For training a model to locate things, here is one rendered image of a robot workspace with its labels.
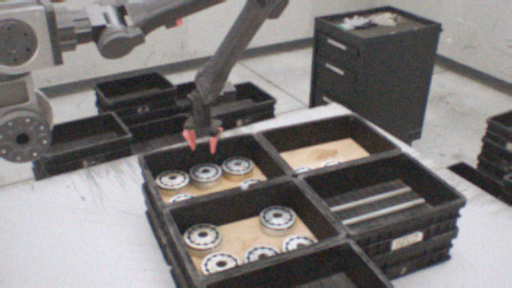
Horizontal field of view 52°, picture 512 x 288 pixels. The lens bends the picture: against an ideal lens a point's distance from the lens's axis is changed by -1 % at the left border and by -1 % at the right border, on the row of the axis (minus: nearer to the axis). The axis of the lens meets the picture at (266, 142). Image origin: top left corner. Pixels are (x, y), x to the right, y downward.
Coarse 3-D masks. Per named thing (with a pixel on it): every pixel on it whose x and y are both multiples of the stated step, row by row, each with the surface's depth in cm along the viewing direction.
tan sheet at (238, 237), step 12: (228, 228) 150; (240, 228) 150; (252, 228) 150; (300, 228) 150; (228, 240) 145; (240, 240) 145; (252, 240) 145; (264, 240) 146; (276, 240) 146; (228, 252) 141; (240, 252) 141
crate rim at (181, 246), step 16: (224, 192) 148; (240, 192) 148; (304, 192) 149; (176, 208) 141; (320, 208) 142; (336, 224) 136; (176, 240) 130; (320, 240) 131; (272, 256) 125; (192, 272) 120; (224, 272) 120
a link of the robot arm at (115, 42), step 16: (112, 0) 111; (128, 0) 113; (144, 0) 111; (160, 0) 111; (176, 0) 111; (192, 0) 111; (208, 0) 113; (224, 0) 116; (144, 16) 109; (160, 16) 111; (176, 16) 113; (112, 32) 107; (128, 32) 109; (144, 32) 112; (112, 48) 109; (128, 48) 112
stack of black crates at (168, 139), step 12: (156, 120) 282; (168, 120) 285; (180, 120) 289; (132, 132) 276; (144, 132) 280; (156, 132) 284; (168, 132) 288; (180, 132) 292; (132, 144) 279; (144, 144) 280; (156, 144) 281; (168, 144) 281
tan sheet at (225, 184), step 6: (252, 162) 181; (258, 174) 175; (222, 180) 171; (228, 180) 171; (192, 186) 168; (222, 186) 168; (228, 186) 168; (234, 186) 168; (186, 192) 164; (192, 192) 165; (198, 192) 165; (204, 192) 165; (168, 198) 162
